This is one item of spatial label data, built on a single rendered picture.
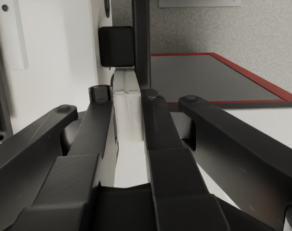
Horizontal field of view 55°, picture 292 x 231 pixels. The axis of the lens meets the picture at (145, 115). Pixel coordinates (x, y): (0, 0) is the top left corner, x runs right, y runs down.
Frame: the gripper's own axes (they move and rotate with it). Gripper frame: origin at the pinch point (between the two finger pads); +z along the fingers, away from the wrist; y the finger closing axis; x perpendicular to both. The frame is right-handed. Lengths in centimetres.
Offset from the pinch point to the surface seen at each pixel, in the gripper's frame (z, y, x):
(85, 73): 0.6, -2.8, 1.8
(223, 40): 92, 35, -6
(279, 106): 17.1, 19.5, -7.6
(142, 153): 17.1, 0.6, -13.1
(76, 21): 0.7, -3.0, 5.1
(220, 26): 92, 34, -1
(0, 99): 6.7, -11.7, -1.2
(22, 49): 9.3, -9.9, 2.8
